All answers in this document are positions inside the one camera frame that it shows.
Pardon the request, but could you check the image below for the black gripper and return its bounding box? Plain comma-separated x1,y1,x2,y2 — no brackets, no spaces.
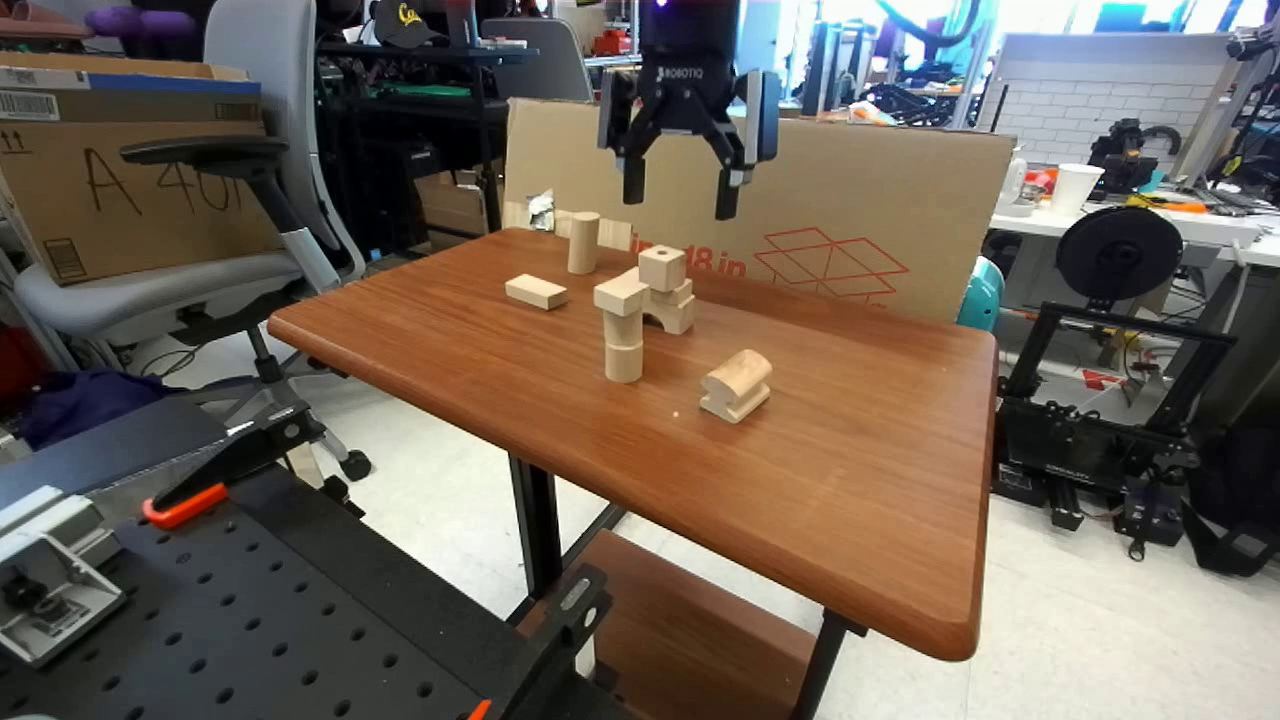
598,0,782,222

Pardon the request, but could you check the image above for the wooden cube block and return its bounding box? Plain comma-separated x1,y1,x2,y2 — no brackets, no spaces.
637,244,689,294

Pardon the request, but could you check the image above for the tall wooden cylinder block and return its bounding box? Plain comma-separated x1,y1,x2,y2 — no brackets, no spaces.
566,210,602,276

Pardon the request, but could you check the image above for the square wooden block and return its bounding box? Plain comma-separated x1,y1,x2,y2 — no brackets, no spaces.
593,267,651,318

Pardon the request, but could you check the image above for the wooden arch block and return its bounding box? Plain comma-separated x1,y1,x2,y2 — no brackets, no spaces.
643,279,697,337

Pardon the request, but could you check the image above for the flat rectangular wooden block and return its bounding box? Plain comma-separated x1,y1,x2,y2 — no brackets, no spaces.
504,273,570,312

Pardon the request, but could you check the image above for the rounded wooden bridge block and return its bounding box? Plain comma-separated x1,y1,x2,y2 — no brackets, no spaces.
698,348,774,425

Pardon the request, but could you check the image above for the large cardboard panel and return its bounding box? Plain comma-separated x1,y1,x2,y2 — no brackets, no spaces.
502,97,1019,325

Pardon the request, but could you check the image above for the stack of wooden cylinder blocks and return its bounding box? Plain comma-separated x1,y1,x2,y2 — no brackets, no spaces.
602,305,646,385

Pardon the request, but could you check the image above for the grey chair backrest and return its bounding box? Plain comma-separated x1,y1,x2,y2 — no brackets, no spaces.
479,17,595,103

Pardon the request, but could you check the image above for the black baseball cap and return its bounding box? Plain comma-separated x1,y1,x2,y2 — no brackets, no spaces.
371,0,452,50

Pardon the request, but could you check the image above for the white paper cup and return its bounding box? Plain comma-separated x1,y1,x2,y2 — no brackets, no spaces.
1051,162,1106,220

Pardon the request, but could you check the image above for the white brick pattern panel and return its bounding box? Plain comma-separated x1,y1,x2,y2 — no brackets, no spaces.
974,32,1243,167

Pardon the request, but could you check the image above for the grey office chair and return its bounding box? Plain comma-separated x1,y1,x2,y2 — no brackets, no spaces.
14,0,374,484

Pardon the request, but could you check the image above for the black 3d printer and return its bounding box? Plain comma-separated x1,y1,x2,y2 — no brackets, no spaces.
993,205,1238,563

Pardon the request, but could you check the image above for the white desk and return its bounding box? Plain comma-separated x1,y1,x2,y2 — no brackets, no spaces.
989,196,1280,269

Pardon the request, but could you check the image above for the large cardboard box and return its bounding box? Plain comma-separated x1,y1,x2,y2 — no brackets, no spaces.
0,51,288,288

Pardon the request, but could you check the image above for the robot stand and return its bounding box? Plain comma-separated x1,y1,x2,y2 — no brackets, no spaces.
0,398,613,720

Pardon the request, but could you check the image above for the black clamp with orange handle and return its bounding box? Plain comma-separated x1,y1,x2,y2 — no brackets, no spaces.
141,404,328,531
463,563,613,720

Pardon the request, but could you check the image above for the grey metal bracket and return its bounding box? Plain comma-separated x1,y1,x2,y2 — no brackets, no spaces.
0,486,128,669

